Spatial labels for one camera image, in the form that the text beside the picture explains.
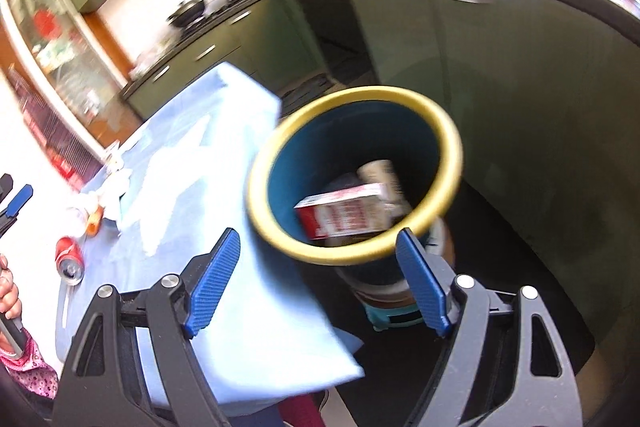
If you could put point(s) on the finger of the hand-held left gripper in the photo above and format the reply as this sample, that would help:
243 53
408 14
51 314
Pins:
20 199
5 187

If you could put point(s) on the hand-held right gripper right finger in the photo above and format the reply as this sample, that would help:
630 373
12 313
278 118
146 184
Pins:
422 282

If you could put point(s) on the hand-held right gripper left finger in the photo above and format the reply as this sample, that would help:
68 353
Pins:
212 282

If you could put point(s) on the clear plastic bottle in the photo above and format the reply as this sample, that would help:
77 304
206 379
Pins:
77 217

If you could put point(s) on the red soda can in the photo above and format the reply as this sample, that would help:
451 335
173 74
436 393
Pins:
67 254

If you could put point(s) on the white tissue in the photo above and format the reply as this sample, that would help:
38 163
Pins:
115 192

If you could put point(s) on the red and white carton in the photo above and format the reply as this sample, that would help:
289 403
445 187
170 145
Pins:
345 212

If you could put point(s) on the yellow-rimmed blue bin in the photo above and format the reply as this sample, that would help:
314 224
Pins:
300 137

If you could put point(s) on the person's left forearm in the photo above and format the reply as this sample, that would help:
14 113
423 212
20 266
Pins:
30 372

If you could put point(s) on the person's left hand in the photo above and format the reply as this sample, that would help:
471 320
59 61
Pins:
9 297

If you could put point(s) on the blue star-print tablecloth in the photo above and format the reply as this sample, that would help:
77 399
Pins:
200 187

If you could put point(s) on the sliding glass door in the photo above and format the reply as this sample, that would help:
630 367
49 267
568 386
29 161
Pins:
60 47

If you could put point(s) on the green lower cabinets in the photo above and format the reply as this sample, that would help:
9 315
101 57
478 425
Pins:
500 107

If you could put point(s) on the black wok with lid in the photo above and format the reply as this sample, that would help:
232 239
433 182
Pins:
187 13

